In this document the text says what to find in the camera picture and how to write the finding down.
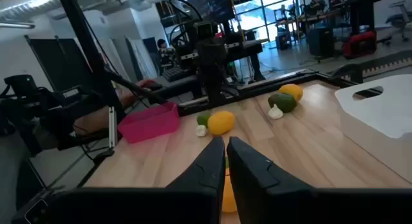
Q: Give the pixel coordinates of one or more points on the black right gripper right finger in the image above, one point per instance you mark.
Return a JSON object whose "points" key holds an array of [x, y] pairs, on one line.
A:
{"points": [[251, 179]]}

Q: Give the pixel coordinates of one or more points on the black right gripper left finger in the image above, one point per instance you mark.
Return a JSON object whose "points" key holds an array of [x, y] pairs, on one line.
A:
{"points": [[206, 172]]}

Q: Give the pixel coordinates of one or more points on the orange citrus fruit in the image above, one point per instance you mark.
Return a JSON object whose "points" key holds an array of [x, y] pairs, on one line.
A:
{"points": [[221, 122], [229, 198], [290, 91]]}

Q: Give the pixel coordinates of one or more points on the white garlic bulb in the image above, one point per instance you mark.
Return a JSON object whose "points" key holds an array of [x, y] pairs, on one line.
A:
{"points": [[201, 130], [275, 112]]}

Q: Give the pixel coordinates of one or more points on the person's forearm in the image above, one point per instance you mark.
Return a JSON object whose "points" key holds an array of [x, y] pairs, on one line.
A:
{"points": [[96, 121]]}

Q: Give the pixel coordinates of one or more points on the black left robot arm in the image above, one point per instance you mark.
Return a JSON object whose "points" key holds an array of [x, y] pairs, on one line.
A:
{"points": [[215, 89]]}

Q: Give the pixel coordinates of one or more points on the green lime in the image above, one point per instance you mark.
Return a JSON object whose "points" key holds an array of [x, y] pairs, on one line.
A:
{"points": [[202, 119], [227, 162]]}

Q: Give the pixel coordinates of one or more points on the black background robot station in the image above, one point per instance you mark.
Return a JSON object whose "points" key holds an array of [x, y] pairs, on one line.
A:
{"points": [[248, 47]]}

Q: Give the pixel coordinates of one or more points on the black keyboard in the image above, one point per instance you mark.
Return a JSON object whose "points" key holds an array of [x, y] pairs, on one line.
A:
{"points": [[175, 73]]}

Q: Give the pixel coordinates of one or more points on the person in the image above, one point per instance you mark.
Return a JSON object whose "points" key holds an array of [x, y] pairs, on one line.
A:
{"points": [[165, 55], [314, 2]]}

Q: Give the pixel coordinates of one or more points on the black computer mouse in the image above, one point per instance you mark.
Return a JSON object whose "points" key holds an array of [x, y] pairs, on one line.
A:
{"points": [[155, 86]]}

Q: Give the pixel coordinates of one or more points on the person's hand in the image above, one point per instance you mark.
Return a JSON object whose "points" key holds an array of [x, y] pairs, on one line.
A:
{"points": [[145, 83]]}

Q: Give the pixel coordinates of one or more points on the red plastic basket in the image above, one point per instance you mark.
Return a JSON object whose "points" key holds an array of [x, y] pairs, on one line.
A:
{"points": [[148, 122]]}

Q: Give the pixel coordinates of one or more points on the black bin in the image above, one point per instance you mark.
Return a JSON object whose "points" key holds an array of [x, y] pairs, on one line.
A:
{"points": [[320, 41]]}

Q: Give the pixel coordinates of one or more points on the white plastic basket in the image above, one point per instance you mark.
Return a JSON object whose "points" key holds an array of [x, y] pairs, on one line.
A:
{"points": [[380, 121]]}

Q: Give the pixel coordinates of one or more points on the red equipment case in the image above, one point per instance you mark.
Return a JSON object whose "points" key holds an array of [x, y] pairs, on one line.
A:
{"points": [[360, 44]]}

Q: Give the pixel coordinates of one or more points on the black partition panel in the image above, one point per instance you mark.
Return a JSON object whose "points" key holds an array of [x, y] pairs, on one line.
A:
{"points": [[61, 63]]}

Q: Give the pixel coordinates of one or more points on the tall black desk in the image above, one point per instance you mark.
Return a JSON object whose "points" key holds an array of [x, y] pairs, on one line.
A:
{"points": [[357, 5]]}

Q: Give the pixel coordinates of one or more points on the black device with green light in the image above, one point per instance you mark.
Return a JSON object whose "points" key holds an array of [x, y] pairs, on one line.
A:
{"points": [[48, 108]]}

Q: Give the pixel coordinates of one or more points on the office chair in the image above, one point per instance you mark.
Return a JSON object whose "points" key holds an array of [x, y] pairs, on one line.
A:
{"points": [[400, 19]]}

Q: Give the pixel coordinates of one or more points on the ceiling light tube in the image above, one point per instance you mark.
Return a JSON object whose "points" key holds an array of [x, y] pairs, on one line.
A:
{"points": [[16, 24]]}

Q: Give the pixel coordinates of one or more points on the dark wall screen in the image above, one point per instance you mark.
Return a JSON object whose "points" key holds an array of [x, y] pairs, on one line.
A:
{"points": [[209, 5]]}

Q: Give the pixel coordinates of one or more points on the silver aluminium bracket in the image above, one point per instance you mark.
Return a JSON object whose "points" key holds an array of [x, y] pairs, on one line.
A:
{"points": [[111, 127]]}

